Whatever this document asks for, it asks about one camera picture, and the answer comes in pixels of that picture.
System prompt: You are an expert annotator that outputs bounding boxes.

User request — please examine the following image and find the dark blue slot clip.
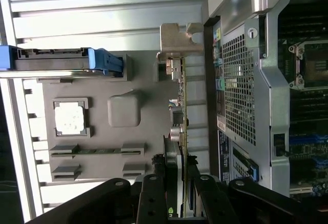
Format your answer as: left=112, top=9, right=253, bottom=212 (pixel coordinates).
left=248, top=166, right=260, bottom=183

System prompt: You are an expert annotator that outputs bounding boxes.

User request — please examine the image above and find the grey parts rack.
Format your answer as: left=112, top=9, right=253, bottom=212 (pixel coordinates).
left=35, top=52, right=167, bottom=184

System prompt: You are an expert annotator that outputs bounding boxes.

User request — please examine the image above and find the green RAM stick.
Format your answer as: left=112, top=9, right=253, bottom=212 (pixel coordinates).
left=51, top=147, right=144, bottom=155

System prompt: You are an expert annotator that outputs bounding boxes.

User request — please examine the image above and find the white expansion slot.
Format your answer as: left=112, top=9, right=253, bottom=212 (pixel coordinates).
left=289, top=186, right=313, bottom=194

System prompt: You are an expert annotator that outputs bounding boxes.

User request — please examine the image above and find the green motherboard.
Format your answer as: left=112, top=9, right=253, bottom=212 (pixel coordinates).
left=278, top=16, right=328, bottom=199

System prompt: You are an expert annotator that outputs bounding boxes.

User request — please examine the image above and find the blue expansion slot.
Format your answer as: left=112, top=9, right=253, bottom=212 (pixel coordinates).
left=289, top=133, right=328, bottom=144

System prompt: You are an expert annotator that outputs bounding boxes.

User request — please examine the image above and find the black silver PC case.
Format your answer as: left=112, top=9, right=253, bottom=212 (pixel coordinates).
left=202, top=0, right=328, bottom=209

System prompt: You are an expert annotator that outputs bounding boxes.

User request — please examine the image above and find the silver CPU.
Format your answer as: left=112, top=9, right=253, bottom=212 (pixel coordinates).
left=54, top=106, right=85, bottom=134

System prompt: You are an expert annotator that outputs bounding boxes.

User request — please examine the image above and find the hard drive in blue caddy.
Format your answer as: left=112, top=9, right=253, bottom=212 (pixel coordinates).
left=0, top=44, right=124, bottom=78

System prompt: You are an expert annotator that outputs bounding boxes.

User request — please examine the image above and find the silver hard disk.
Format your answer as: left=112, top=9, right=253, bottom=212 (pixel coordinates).
left=0, top=69, right=97, bottom=80

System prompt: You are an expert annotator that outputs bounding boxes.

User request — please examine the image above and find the CPU socket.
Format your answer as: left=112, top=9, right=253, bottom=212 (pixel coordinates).
left=288, top=38, right=328, bottom=91

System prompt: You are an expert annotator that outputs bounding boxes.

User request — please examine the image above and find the dark grey hard disk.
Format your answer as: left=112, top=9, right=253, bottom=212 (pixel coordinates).
left=14, top=47, right=90, bottom=71

